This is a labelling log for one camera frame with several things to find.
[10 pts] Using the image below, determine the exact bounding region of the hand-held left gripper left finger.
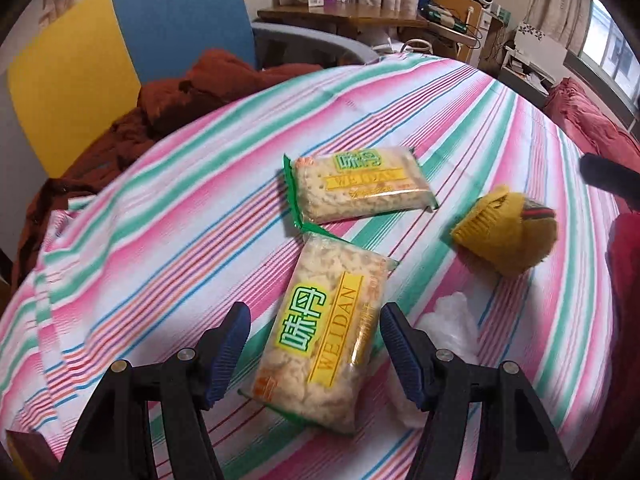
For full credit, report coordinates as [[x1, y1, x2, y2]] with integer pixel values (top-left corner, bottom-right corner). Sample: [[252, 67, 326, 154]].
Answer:
[[55, 302, 252, 480]]

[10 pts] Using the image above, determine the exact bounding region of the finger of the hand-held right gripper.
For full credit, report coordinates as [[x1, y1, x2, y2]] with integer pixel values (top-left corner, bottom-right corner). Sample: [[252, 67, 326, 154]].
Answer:
[[580, 152, 640, 202]]

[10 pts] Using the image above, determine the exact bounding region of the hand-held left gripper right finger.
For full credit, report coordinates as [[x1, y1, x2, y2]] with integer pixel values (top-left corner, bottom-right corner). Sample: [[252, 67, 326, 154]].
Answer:
[[379, 302, 573, 480]]

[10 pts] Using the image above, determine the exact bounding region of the biscuit packet with green edge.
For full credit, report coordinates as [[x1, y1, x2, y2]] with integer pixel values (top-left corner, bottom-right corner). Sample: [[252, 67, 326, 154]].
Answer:
[[282, 146, 440, 228], [239, 230, 399, 435]]

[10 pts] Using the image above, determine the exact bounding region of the white plastic bag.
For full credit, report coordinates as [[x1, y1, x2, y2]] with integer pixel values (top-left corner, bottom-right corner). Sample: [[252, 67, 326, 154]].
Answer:
[[390, 294, 481, 428]]

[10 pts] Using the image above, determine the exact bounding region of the side window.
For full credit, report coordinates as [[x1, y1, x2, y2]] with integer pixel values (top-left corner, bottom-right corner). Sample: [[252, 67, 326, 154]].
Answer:
[[565, 0, 640, 111]]

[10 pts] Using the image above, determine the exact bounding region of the white leaf pattern shelf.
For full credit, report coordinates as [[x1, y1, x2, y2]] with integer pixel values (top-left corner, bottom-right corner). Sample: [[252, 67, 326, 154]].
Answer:
[[500, 20, 567, 106]]

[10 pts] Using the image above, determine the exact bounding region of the pink green striped bed sheet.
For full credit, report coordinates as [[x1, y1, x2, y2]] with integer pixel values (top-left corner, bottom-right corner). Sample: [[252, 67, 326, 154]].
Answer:
[[0, 50, 631, 480]]

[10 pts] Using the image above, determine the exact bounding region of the wooden shelf unit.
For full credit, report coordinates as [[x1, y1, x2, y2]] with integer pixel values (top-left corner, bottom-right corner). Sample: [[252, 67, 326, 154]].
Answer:
[[430, 0, 501, 63]]

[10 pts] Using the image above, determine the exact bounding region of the brown blanket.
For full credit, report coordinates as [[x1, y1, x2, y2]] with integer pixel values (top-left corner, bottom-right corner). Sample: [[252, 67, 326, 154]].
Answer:
[[12, 49, 326, 286]]

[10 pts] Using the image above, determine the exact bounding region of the wooden desk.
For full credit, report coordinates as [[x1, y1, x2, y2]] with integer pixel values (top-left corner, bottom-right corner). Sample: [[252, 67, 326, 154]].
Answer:
[[257, 2, 481, 46]]

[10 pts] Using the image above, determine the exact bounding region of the grey yellow blue chair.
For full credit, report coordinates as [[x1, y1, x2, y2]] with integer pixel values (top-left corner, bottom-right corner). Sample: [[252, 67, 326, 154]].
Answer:
[[5, 0, 261, 178]]

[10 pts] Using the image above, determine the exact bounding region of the grey chair armrest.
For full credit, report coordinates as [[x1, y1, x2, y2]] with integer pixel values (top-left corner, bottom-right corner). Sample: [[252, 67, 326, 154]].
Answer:
[[250, 22, 381, 68]]

